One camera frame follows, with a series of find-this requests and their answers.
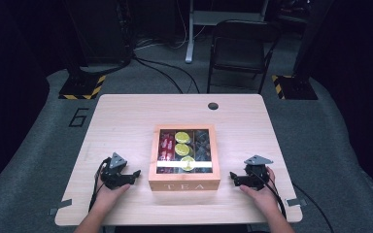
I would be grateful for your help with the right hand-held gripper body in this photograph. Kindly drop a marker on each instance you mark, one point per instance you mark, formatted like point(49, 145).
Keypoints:
point(255, 176)

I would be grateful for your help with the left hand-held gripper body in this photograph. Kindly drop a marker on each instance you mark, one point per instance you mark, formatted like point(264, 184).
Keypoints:
point(113, 177)

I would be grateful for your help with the wooden tea box glass lid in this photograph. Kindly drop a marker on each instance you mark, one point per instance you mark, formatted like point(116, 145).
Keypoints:
point(184, 185)

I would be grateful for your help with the person's left hand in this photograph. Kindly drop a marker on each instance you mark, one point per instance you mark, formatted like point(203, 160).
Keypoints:
point(105, 197)

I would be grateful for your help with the person's right hand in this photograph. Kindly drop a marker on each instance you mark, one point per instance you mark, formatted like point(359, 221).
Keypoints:
point(267, 197)

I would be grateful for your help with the red coffee sachet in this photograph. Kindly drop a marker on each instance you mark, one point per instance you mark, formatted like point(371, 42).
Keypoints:
point(170, 147)
point(162, 150)

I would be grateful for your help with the pile of dark tea bags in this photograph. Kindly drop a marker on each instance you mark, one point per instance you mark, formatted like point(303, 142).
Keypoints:
point(202, 149)

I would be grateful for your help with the grey tape piece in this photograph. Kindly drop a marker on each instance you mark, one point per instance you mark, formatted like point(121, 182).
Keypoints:
point(296, 202)
point(61, 206)

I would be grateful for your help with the yellow-green round capsule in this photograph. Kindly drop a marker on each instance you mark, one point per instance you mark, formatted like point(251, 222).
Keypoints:
point(187, 162)
point(182, 149)
point(182, 137)

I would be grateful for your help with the black stand with striped base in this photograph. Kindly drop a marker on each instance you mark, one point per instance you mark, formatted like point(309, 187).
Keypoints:
point(81, 86)
point(299, 87)

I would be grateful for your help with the black folding chair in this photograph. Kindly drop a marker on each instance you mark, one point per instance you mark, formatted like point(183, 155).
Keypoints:
point(239, 48)

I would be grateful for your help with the black cabinet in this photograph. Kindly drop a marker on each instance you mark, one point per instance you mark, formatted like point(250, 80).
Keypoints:
point(103, 32)

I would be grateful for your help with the white desk frame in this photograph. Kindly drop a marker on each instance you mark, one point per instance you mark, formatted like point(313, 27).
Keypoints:
point(190, 39)

